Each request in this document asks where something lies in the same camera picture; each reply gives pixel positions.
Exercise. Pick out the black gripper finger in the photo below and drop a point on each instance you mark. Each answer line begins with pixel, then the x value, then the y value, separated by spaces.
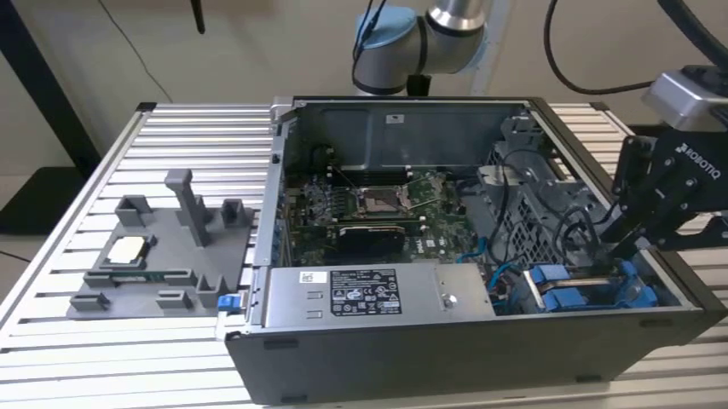
pixel 693 240
pixel 633 162

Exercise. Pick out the hard disk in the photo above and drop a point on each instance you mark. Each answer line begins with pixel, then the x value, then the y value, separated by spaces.
pixel 549 273

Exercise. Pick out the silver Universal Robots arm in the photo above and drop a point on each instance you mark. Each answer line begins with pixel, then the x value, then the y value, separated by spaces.
pixel 393 64

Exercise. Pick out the black disk bay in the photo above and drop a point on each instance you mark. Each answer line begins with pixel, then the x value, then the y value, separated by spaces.
pixel 603 294

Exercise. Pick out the empty blue disk carrier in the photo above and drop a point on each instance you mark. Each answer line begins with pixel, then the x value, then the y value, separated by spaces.
pixel 565 298

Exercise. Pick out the black RAM slot bank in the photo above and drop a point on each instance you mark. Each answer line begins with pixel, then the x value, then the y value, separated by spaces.
pixel 381 220
pixel 370 171

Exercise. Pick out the silver perforated drive cage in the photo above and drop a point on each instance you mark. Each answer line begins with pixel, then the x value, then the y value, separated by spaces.
pixel 529 230

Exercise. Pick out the green Dell motherboard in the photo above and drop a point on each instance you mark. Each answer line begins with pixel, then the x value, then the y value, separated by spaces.
pixel 438 238

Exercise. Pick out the CPU socket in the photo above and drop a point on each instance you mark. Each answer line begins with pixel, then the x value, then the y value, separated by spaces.
pixel 378 202

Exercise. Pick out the silver power supply unit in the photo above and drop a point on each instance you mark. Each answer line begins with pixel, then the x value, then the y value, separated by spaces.
pixel 421 298

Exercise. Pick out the black graphics card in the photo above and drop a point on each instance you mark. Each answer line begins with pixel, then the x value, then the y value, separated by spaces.
pixel 370 245

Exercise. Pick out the open grey PC case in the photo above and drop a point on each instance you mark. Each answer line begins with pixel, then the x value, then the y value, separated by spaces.
pixel 398 366

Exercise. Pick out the blue plastic latch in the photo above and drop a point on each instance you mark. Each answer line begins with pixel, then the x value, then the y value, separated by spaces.
pixel 227 303

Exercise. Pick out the grey parts rack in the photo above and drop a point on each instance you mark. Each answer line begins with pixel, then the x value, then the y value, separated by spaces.
pixel 170 238

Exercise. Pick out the black antenna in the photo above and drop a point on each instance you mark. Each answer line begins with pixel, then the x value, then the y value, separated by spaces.
pixel 198 17

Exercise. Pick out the green RAM stick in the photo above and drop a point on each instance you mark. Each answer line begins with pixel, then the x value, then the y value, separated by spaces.
pixel 154 278

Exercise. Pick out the silver CPU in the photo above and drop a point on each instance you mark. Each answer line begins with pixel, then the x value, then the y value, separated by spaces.
pixel 127 251

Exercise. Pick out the black stand with base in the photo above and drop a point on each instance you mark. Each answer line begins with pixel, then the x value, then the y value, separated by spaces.
pixel 46 200

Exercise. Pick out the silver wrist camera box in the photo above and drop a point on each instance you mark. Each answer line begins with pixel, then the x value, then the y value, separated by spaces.
pixel 679 100

